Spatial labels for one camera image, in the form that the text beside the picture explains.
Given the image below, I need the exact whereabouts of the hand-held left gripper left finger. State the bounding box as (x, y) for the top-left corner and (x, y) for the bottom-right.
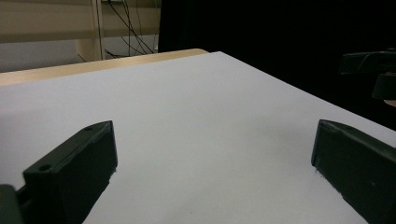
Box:
(21, 120), (119, 224)

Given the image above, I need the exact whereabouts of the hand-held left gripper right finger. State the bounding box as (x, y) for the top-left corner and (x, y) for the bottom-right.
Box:
(311, 119), (396, 224)

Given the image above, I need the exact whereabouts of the light wooden table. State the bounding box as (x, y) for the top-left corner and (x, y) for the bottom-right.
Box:
(0, 48), (209, 88)

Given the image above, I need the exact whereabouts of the black curtain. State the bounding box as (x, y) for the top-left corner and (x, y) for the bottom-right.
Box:
(158, 0), (396, 132)

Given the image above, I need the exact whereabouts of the white table cover sheet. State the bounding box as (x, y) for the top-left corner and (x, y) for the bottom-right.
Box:
(0, 50), (396, 224)

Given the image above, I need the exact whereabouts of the beige wooden shelf unit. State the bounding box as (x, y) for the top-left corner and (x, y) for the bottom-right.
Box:
(0, 0), (163, 63)

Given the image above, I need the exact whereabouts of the bundle of black cables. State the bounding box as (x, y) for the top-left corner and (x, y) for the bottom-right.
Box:
(78, 0), (161, 62)

